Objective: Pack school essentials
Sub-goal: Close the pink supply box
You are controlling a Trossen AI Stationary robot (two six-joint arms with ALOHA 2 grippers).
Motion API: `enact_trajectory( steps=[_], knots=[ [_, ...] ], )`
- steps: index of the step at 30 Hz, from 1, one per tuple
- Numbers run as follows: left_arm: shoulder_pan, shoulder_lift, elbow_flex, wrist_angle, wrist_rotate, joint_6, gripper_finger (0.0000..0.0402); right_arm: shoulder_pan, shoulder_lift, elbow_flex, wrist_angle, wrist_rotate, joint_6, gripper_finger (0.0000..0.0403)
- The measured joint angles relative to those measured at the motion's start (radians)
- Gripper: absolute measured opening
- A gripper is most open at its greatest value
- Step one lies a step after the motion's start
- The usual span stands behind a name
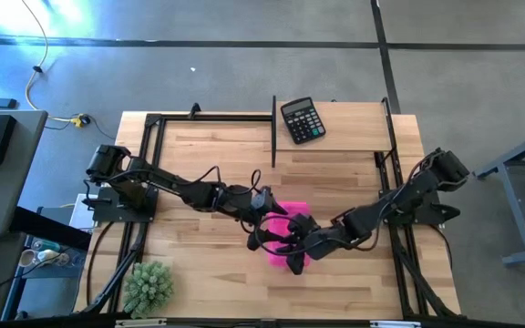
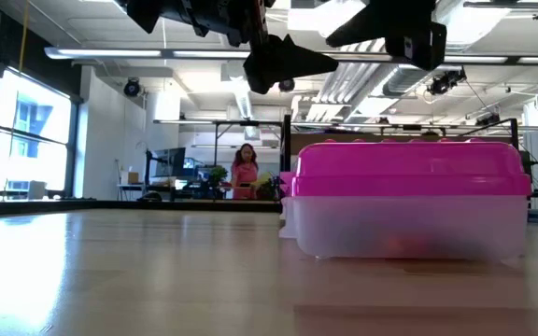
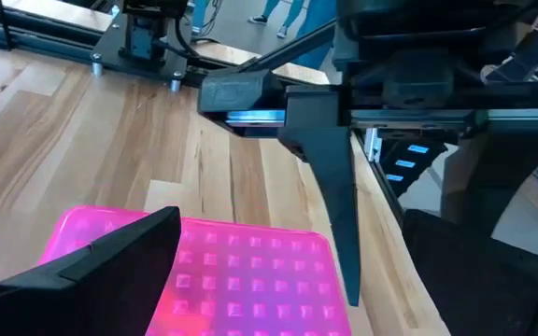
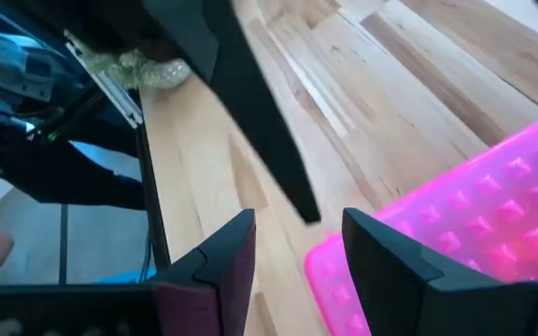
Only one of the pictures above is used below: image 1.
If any silver metal bracket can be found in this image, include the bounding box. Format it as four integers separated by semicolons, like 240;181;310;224
115;318;168;328
370;320;423;328

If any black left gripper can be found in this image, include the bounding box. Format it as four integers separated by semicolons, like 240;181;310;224
214;184;290;251

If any black aluminium frame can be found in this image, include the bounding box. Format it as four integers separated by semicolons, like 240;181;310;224
79;96;462;320

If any pink lidded clear pencil case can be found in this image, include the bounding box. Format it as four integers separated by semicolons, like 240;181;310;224
266;200;313;271

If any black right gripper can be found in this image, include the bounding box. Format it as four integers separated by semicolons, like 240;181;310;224
274;212;344;276

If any raised wooden shelf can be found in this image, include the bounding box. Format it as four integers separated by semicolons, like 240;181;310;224
274;100;394;153

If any yellow floor cable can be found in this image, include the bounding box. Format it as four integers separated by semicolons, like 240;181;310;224
19;0;93;128

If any beige tape roll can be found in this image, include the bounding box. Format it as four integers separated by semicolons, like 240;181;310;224
18;249;39;269

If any black desk calculator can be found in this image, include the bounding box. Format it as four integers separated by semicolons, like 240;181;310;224
280;96;327;146

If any green artificial plant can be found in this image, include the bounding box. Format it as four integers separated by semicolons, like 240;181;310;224
121;260;175;319

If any grey desk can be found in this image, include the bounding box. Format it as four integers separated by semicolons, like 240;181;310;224
0;108;48;239

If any white box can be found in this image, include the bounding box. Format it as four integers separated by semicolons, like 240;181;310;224
68;193;98;231

